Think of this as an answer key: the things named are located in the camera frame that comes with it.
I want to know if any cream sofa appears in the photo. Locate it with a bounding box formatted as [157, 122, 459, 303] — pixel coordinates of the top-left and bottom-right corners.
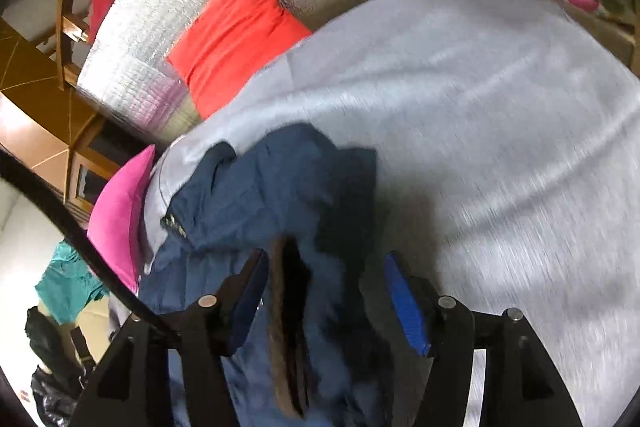
[37, 294, 113, 378]

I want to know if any navy blue jacket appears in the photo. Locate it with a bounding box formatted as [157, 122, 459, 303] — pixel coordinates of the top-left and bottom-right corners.
[139, 123, 436, 427]

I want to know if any black cable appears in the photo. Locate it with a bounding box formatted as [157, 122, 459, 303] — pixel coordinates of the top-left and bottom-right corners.
[0, 152, 181, 343]

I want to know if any teal garment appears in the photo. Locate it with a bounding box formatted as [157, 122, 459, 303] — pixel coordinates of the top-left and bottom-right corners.
[35, 239, 111, 325]

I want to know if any orange-red pillow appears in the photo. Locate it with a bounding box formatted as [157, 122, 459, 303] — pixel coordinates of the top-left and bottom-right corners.
[167, 0, 313, 120]

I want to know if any black garment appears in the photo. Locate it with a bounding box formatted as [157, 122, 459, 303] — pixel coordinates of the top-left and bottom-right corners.
[25, 307, 96, 373]

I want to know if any pink pillow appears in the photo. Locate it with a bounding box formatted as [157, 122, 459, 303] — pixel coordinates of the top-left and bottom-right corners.
[86, 144, 157, 295]

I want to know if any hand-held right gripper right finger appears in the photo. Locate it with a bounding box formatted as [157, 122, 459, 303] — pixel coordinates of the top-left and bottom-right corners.
[384, 252, 583, 427]

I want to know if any grey blanket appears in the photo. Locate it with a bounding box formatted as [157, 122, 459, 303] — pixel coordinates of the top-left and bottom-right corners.
[107, 0, 640, 427]

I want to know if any black puffer jacket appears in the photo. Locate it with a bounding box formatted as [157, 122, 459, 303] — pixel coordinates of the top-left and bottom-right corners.
[30, 364, 91, 427]

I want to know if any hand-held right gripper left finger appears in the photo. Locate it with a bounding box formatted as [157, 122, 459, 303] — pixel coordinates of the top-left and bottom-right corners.
[70, 248, 271, 427]

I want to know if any silver foil insulation sheet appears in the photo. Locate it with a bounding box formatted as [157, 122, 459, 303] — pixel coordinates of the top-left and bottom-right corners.
[76, 0, 358, 148]

